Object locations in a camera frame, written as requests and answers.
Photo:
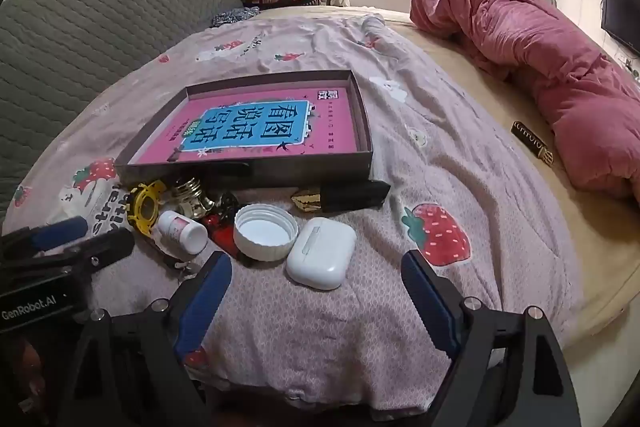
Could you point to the grey quilted headboard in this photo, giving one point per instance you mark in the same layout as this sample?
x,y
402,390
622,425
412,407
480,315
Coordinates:
x,y
100,32

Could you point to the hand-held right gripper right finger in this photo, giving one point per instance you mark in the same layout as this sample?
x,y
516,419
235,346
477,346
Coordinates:
x,y
430,302

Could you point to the dark patterned cloth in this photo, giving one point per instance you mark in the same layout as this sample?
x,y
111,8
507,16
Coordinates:
x,y
235,14

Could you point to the yellow and black wristwatch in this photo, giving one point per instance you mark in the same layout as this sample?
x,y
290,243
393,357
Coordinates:
x,y
142,197

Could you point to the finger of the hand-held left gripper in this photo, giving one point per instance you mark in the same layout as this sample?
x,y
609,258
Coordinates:
x,y
55,231
107,244

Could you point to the black hair clip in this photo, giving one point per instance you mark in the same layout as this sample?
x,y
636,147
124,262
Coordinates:
x,y
226,204

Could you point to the white ribbed bottle cap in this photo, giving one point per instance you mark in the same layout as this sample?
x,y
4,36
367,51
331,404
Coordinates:
x,y
265,232

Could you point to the white pill bottle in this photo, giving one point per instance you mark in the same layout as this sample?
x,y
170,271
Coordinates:
x,y
182,232

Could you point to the beige mattress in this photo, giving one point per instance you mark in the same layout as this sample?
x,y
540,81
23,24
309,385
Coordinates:
x,y
475,97

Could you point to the pink and blue book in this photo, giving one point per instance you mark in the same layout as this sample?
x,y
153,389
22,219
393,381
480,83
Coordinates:
x,y
330,127

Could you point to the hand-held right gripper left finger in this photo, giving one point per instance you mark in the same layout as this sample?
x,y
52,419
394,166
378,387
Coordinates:
x,y
205,302

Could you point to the red and black lighter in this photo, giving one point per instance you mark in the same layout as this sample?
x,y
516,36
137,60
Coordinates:
x,y
220,232

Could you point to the black and gold hexagonal tube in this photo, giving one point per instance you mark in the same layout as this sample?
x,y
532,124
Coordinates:
x,y
350,197

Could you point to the black television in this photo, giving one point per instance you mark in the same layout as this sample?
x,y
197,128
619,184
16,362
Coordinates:
x,y
620,19

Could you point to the pink quilt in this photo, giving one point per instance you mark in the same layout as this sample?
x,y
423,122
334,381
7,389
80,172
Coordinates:
x,y
550,57

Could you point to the glass jar with gold rim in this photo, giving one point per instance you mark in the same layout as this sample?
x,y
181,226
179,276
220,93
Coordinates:
x,y
189,194

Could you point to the white earbuds case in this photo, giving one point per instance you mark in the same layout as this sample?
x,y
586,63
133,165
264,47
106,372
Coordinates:
x,y
320,254

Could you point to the grey cardboard box tray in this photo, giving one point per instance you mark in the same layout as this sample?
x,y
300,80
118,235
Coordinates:
x,y
300,171

